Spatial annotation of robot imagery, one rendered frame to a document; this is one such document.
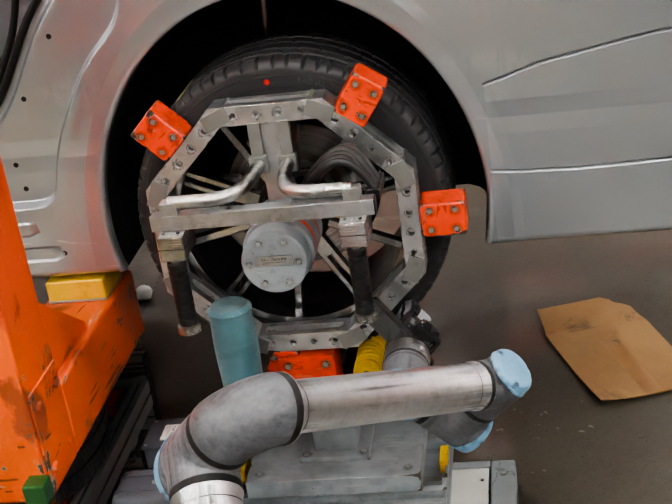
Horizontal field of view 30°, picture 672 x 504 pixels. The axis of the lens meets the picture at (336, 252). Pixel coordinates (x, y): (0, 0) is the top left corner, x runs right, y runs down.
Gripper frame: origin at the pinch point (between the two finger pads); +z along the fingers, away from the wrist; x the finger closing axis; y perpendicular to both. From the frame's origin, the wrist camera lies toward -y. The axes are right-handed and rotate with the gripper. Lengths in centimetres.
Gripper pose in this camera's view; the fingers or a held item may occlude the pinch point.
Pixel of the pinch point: (406, 303)
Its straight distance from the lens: 263.0
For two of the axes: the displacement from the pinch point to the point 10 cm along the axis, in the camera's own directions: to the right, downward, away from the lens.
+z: 1.2, -4.1, 9.0
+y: 7.9, 5.9, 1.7
